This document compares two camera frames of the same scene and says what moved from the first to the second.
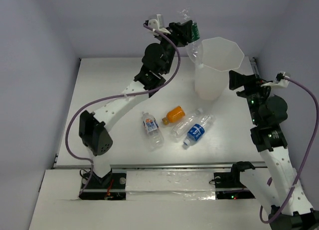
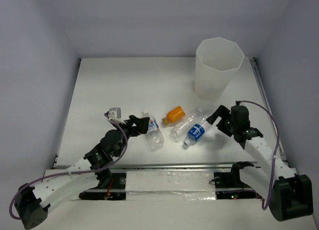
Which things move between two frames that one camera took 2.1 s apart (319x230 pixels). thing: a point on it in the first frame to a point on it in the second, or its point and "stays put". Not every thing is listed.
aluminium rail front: x=150 y=165 stays put
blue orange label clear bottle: x=155 y=139 stays put
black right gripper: x=250 y=82 to x=223 y=112
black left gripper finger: x=186 y=29 to x=142 y=124
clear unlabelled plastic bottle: x=180 y=127 stays put
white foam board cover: x=155 y=200 stays put
